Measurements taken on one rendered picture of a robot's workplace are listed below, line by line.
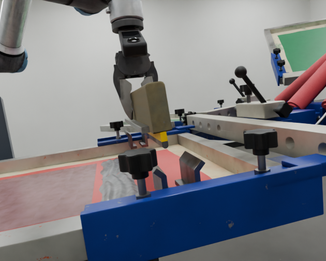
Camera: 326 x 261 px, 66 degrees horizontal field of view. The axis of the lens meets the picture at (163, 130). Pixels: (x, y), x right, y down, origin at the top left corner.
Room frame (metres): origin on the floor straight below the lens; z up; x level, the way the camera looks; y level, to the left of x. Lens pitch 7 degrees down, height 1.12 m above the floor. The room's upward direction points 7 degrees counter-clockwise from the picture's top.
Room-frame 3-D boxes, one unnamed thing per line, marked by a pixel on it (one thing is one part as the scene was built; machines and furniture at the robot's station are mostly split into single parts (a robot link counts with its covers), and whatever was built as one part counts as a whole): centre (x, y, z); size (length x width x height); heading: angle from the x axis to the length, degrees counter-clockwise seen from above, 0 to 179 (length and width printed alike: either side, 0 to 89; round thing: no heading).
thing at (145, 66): (0.59, 0.05, 1.23); 0.09 x 0.08 x 0.12; 12
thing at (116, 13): (0.59, 0.05, 1.31); 0.08 x 0.08 x 0.05
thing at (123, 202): (0.30, -0.05, 0.98); 0.30 x 0.05 x 0.07; 102
